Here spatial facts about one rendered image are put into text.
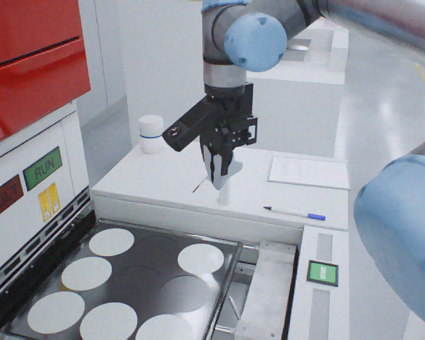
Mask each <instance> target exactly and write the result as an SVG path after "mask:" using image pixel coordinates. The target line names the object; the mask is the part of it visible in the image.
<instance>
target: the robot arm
mask: <svg viewBox="0 0 425 340"><path fill-rule="evenodd" d="M200 14H201V21H202V52H203V81H204V89H205V93H206V94H207V95H206V96H205V97H204V98H202V99H200V100H199V102H197V103H196V104H195V105H194V107H192V108H191V109H190V110H189V111H186V112H185V113H184V114H183V115H182V116H181V117H180V118H179V119H178V120H177V121H176V122H175V123H173V124H172V125H170V126H169V127H168V128H167V129H166V130H165V131H163V133H162V137H163V139H164V141H165V142H166V143H167V144H168V146H170V147H171V148H172V149H173V150H174V151H176V152H181V151H182V150H183V149H185V148H186V146H188V145H189V144H190V143H192V141H194V139H195V138H197V137H198V136H199V135H200V136H199V143H200V151H201V155H203V162H204V163H205V168H206V171H207V173H208V177H209V179H210V182H211V184H212V185H213V186H214V188H215V189H217V190H220V189H221V188H222V187H223V186H224V184H225V182H226V180H227V179H228V178H230V177H232V176H233V175H235V174H236V173H238V172H240V171H241V170H242V167H243V163H242V161H238V160H235V158H234V151H233V150H232V148H234V147H236V148H238V147H240V146H242V145H245V144H246V145H252V144H254V143H256V136H257V122H258V117H257V116H255V115H253V114H252V108H253V91H254V83H252V82H247V71H250V72H256V73H259V72H266V71H268V70H270V69H273V68H274V67H275V66H276V65H277V64H278V63H279V62H280V60H281V58H282V57H283V56H284V54H285V51H286V48H287V43H288V41H289V40H291V39H292V38H294V37H295V36H297V35H298V34H300V33H301V32H302V31H303V30H304V29H306V28H307V27H309V26H310V25H312V24H313V23H314V22H315V21H317V20H318V19H320V18H321V17H323V18H325V19H327V20H328V21H332V23H335V24H337V25H338V26H341V27H343V28H345V29H347V30H349V31H351V32H354V33H356V34H358V35H360V36H361V37H362V38H365V39H367V40H369V41H371V42H373V43H376V44H378V45H380V46H382V47H384V48H386V49H389V50H391V52H393V53H395V54H397V55H400V56H402V57H405V58H407V59H408V60H411V61H413V62H416V63H417V64H420V65H421V66H423V67H425V0H253V1H251V2H250V3H249V0H202V9H201V10H200ZM212 96H213V97H212ZM248 118H249V119H248ZM250 118H251V119H250ZM253 125H255V131H254V138H251V139H249V138H250V137H251V132H250V131H249V127H251V126H253ZM353 218H354V222H355V225H356V229H357V232H358V233H359V235H360V237H361V240H362V243H363V245H364V247H365V249H366V251H367V252H368V254H369V255H371V257H372V258H373V260H374V262H375V266H376V268H378V270H379V271H380V272H381V274H382V276H383V278H384V279H385V280H386V282H387V283H389V285H390V286H391V288H392V289H393V291H394V292H395V293H396V294H397V295H398V296H399V297H400V299H401V301H402V302H403V303H404V304H405V305H407V306H408V307H409V308H410V310H411V311H412V312H413V313H414V314H416V315H417V316H418V317H419V318H421V320H422V321H423V322H425V142H422V143H421V144H420V145H419V146H417V147H415V148H414V149H412V150H411V151H410V152H409V153H408V154H406V155H404V156H400V157H398V158H396V159H394V160H392V161H390V162H389V164H387V165H386V166H385V167H384V168H383V169H382V170H381V171H380V173H379V174H378V175H377V176H376V177H375V178H374V179H373V180H370V181H369V182H367V184H366V185H364V186H363V187H362V188H361V189H360V190H359V192H358V193H357V194H356V197H355V199H354V202H353Z"/></svg>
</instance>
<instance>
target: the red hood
mask: <svg viewBox="0 0 425 340"><path fill-rule="evenodd" d="M90 90H91V85H90V78H89V68H88V62H87V57H86V52H85V47H84V36H83V30H82V24H81V14H80V8H79V3H78V0H0V142H1V141H3V140H5V139H7V138H9V137H10V136H11V135H13V134H16V133H17V132H19V131H20V130H22V129H24V128H26V127H28V126H30V125H32V123H34V122H35V121H38V120H39V119H41V118H43V117H45V116H46V115H49V114H51V113H53V112H54V111H56V110H57V109H58V108H61V107H62V106H64V105H66V104H68V103H69V102H72V101H73V100H75V99H77V98H78V97H80V96H82V94H85V93H86V92H88V91H90Z"/></svg>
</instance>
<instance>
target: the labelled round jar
mask: <svg viewBox="0 0 425 340"><path fill-rule="evenodd" d="M163 125H164V124H163V117H161V116H158V115H144V116H142V117H141V118H139V127H140V128H139V129H140V145H141V150H142V151H143V152H144V153H148V154H155V153H158V152H162V151H163V150H164V139H163V137H162V133H163V131H164V126H163Z"/></svg>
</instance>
